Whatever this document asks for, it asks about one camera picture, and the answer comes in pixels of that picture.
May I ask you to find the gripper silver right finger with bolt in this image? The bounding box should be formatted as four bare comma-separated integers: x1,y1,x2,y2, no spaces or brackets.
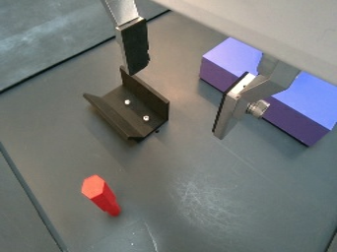
211,53,300,139

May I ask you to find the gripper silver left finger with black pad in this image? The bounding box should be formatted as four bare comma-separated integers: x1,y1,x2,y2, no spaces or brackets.
100,0,150,75

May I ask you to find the red hexagonal peg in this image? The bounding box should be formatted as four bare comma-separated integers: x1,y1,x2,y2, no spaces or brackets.
82,174,122,217

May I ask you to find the purple base board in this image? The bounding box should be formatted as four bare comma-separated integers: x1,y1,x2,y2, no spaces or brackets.
201,38,337,147

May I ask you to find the black U-shaped metal bracket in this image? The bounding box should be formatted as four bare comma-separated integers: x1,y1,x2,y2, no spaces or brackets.
83,67,170,142

